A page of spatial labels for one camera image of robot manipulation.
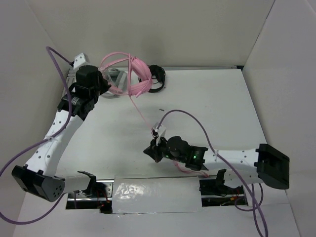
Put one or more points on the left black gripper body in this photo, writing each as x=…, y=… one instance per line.
x=102, y=87

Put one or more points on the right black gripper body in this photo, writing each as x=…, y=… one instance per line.
x=167, y=154

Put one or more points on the pink headphones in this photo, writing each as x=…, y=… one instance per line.
x=134, y=65

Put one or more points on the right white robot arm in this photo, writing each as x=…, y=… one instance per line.
x=264, y=164

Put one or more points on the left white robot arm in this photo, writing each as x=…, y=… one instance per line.
x=37, y=176

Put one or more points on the grey white headphones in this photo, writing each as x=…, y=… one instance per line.
x=118, y=81

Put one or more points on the black headphones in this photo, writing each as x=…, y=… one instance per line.
x=158, y=74

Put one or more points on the white taped cover plate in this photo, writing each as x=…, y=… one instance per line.
x=156, y=195

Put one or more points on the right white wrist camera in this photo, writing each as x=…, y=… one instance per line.
x=158, y=131

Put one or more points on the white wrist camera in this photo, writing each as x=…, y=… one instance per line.
x=80, y=60
x=158, y=131

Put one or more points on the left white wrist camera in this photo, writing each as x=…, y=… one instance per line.
x=80, y=60

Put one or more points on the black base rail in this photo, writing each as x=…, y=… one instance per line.
x=212, y=194

